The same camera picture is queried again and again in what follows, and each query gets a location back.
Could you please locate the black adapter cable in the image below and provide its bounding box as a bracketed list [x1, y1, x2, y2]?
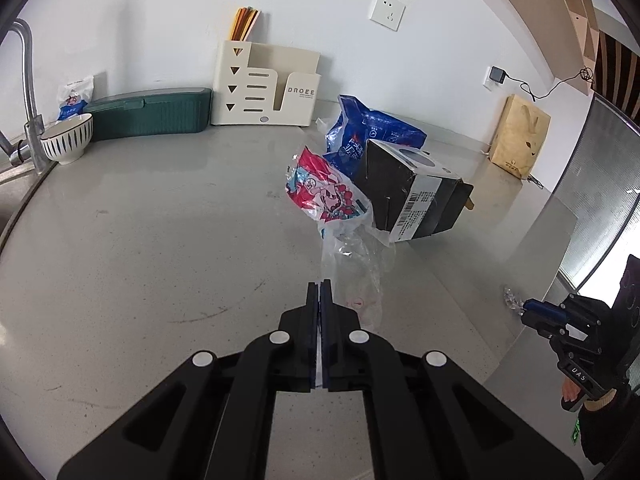
[502, 65, 597, 104]

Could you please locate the black power adapter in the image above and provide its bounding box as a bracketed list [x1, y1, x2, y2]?
[488, 66, 506, 84]

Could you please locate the dark green storage box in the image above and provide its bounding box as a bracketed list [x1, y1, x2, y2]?
[84, 88, 213, 142]

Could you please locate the person right hand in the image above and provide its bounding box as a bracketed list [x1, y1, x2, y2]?
[561, 377, 582, 412]

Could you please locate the pink cartoon snack wrapper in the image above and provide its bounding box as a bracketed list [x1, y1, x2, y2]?
[285, 146, 371, 226]

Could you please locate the black cardboard box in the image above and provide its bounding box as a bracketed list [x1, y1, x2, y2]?
[355, 139, 473, 243]

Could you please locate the striped ceramic bowl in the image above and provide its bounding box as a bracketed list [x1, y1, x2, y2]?
[40, 113, 93, 165]

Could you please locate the chrome kitchen faucet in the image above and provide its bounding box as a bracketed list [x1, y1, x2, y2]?
[1, 18, 50, 174]

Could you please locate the orange chopsticks bundle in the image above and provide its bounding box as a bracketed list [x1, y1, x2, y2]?
[228, 6, 260, 41]

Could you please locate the wooden wall shelf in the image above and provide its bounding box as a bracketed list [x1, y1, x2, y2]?
[563, 0, 600, 94]

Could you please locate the small blue white packet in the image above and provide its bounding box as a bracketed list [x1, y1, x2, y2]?
[56, 76, 94, 122]

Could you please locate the blue plastic snack bag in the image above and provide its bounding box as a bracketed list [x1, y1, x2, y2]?
[323, 94, 427, 179]

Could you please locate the crumpled clear plastic wrapper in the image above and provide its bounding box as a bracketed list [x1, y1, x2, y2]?
[502, 286, 523, 315]

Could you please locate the white wall socket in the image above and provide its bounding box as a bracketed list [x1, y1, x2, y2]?
[368, 0, 406, 32]

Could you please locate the clear plastic bag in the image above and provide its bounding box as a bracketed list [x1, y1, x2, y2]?
[321, 221, 396, 330]

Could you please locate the cream utensil organizer rack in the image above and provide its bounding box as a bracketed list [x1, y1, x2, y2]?
[210, 40, 321, 127]

